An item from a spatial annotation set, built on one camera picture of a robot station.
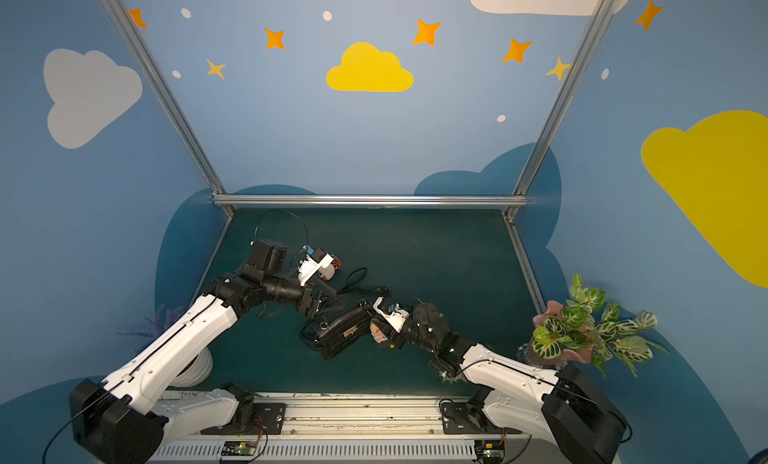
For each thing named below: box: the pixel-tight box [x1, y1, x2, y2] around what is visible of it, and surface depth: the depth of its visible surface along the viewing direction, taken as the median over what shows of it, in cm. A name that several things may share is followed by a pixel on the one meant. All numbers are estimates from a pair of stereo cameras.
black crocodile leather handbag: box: [299, 301, 373, 360], surface depth 81 cm
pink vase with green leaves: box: [528, 273, 669, 378], surface depth 64 cm
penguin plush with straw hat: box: [369, 322, 388, 344], surface depth 81 cm
